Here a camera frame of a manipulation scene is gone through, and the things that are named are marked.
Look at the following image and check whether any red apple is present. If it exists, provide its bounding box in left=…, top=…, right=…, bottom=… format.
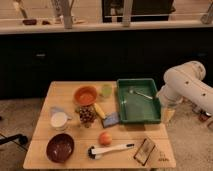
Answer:
left=98, top=132, right=112, bottom=146

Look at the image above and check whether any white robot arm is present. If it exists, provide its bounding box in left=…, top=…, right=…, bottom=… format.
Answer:
left=157, top=61, right=213, bottom=123

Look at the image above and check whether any green cup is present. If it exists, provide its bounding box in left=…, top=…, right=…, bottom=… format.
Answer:
left=101, top=84, right=112, bottom=98

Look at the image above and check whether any white paper cup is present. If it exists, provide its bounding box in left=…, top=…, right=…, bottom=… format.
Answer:
left=50, top=112, right=68, bottom=130

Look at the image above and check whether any green plastic tray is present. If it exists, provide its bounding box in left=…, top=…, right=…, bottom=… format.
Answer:
left=117, top=78, right=161, bottom=124

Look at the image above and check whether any metal spoon in tray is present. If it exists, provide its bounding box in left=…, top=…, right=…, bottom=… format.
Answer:
left=129, top=89, right=153, bottom=99

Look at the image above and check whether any brown rectangular box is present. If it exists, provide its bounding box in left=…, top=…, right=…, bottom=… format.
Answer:
left=134, top=138, right=155, bottom=166

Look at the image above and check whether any blue sponge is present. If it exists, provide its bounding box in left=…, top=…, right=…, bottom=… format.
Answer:
left=102, top=112, right=119, bottom=128

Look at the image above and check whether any bunch of dark grapes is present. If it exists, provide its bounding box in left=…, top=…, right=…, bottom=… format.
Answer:
left=76, top=106, right=96, bottom=128

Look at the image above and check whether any orange bowl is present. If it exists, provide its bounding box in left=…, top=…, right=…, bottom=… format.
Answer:
left=74, top=86, right=97, bottom=106

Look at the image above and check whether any wooden folding table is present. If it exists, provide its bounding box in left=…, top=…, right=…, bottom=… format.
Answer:
left=23, top=81, right=176, bottom=169

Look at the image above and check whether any dark brown bowl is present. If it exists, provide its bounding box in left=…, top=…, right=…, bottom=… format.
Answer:
left=46, top=133, right=74, bottom=163

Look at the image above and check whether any black chair leg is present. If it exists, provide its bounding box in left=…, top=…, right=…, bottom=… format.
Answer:
left=0, top=134, right=28, bottom=145

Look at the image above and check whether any white handled dish brush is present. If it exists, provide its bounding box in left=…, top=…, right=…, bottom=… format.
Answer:
left=88, top=143, right=134, bottom=159

